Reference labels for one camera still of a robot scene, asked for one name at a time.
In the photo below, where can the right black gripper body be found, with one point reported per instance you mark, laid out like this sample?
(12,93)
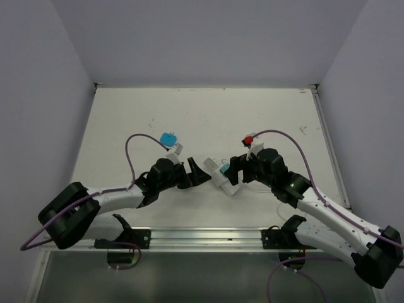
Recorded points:
(252,172)

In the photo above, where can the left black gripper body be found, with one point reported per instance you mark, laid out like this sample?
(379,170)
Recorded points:
(178,177)

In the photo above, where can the white power strip socket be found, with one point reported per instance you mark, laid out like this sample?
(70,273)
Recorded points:
(218,179)

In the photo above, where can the blue plug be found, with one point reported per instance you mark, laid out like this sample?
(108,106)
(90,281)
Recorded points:
(168,140)

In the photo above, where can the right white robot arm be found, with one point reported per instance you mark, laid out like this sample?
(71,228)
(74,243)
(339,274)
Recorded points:
(374,253)

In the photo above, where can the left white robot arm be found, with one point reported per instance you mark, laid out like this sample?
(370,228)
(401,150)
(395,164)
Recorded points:
(80,212)

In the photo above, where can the teal plug adapter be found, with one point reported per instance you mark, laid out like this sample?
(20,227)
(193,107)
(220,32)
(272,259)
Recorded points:
(225,166)

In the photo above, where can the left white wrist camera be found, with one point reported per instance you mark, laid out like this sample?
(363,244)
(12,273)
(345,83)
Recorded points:
(174,153)

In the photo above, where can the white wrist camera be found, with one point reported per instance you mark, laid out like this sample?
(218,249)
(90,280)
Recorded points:
(174,153)
(254,145)

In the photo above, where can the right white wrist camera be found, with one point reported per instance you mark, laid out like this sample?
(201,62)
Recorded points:
(254,145)

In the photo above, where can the aluminium front rail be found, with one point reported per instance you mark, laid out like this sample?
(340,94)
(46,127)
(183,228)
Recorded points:
(165,239)

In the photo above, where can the aluminium rail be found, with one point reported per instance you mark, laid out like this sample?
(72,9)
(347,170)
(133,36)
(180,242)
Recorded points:
(331,151)
(165,239)

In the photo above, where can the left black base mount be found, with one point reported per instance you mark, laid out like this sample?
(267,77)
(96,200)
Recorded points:
(139,237)

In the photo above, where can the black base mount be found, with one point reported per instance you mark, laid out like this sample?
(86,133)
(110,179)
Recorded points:
(279,238)
(139,237)

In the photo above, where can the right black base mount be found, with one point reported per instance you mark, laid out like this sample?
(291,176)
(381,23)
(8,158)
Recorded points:
(279,238)

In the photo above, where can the aluminium right side rail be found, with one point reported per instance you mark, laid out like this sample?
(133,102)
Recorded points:
(331,151)

